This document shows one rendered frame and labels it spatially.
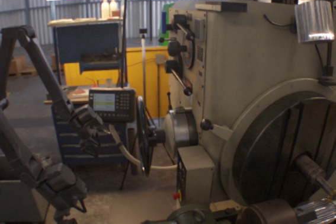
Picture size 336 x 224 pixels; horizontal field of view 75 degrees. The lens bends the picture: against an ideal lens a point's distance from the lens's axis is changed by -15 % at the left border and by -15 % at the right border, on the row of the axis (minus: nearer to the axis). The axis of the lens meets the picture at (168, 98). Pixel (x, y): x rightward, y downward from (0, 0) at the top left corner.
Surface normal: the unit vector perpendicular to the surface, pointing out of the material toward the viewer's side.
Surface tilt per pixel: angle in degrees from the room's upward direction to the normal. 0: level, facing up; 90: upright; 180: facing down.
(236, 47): 90
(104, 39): 90
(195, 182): 90
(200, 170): 90
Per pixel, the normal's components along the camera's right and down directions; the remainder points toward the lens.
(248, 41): 0.18, 0.36
